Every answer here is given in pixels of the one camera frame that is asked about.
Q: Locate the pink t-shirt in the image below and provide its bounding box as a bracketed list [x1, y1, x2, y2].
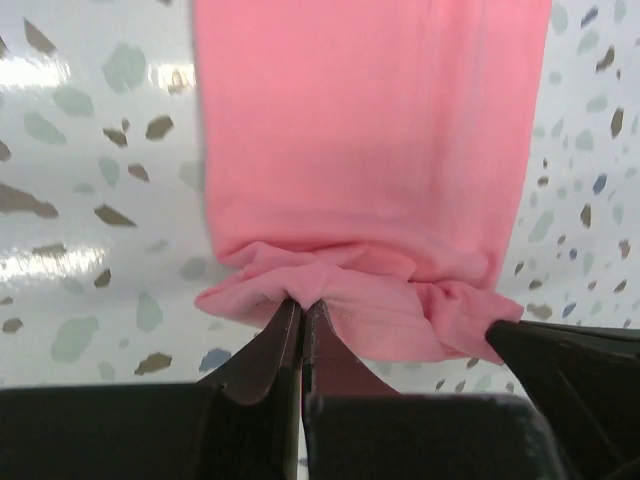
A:
[193, 0, 551, 362]

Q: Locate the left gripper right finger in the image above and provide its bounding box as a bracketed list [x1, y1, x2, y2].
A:
[302, 301, 400, 479]

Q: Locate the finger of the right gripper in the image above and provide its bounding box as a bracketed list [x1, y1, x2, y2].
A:
[486, 321, 639, 479]

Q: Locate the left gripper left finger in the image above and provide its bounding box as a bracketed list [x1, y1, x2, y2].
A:
[197, 300, 302, 479]

